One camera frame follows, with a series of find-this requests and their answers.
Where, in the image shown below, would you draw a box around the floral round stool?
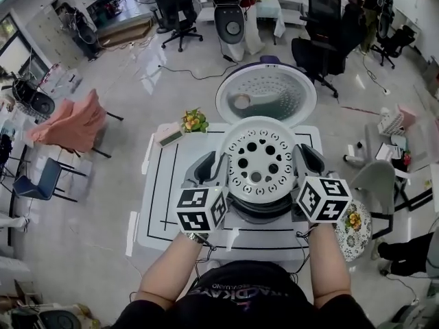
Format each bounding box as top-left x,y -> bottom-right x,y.
334,199 -> 373,263

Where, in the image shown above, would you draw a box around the wooden step platform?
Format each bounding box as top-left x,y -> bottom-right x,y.
97,15 -> 154,47

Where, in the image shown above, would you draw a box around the pink box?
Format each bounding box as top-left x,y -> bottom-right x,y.
397,104 -> 418,126

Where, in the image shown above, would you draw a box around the pink digital clock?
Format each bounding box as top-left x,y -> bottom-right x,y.
156,121 -> 186,147

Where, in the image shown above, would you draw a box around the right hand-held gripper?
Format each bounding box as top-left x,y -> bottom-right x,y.
291,143 -> 353,224

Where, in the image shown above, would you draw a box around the white shelf unit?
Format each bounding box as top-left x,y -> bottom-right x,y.
191,0 -> 309,25

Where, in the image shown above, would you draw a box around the black office chair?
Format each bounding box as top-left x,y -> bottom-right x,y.
291,0 -> 368,99
370,24 -> 418,70
150,0 -> 204,53

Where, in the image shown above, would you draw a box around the blue chair with black legs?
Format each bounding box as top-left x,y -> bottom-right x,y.
12,158 -> 86,204

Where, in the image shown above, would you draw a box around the white desk with black frame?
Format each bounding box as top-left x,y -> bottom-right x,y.
373,142 -> 439,212

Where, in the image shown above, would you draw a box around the chair draped with pink cloth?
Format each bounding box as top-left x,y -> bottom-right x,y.
27,88 -> 124,159

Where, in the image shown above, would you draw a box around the person's black t-shirt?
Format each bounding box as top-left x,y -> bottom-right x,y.
115,259 -> 375,329

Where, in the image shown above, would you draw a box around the white perforated basket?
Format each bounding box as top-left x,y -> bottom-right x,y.
377,111 -> 405,136

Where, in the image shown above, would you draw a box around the white perforated steamer tray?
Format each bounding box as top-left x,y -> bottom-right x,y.
220,117 -> 298,204

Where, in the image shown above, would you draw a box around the navy rice cooker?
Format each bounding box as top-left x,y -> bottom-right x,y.
215,55 -> 318,226

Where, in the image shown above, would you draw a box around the potted orange flowers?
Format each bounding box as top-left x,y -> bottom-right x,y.
180,107 -> 210,134

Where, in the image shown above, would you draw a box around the person's left forearm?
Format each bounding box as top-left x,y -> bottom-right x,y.
135,233 -> 209,311

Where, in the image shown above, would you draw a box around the person's right forearm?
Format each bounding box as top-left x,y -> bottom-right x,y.
308,223 -> 353,310

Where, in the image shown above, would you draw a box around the grey-green plastic chair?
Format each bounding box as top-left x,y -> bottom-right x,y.
349,159 -> 401,239

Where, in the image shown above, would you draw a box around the grey lockers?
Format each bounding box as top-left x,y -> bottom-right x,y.
25,0 -> 85,70

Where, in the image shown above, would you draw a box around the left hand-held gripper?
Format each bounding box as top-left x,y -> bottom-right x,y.
176,151 -> 230,233

